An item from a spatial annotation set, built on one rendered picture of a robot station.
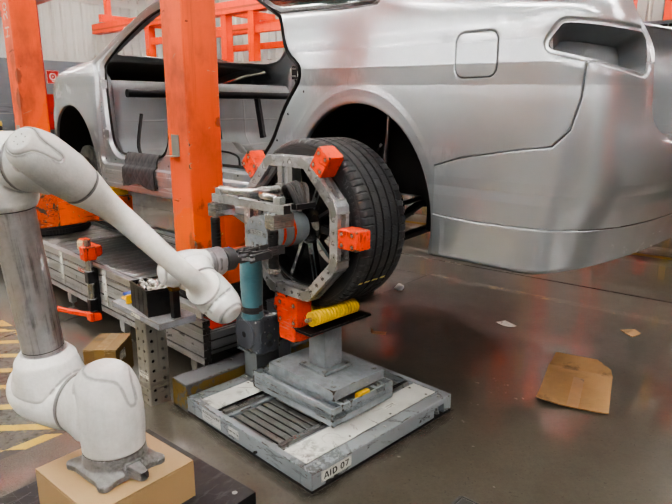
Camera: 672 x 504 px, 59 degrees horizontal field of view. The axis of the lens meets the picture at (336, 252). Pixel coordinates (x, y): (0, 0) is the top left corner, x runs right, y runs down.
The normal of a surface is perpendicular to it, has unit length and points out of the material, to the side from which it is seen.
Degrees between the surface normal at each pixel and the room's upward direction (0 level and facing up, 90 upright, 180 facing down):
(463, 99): 90
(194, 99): 90
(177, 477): 90
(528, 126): 90
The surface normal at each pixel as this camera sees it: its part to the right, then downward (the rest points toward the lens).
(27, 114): 0.71, 0.17
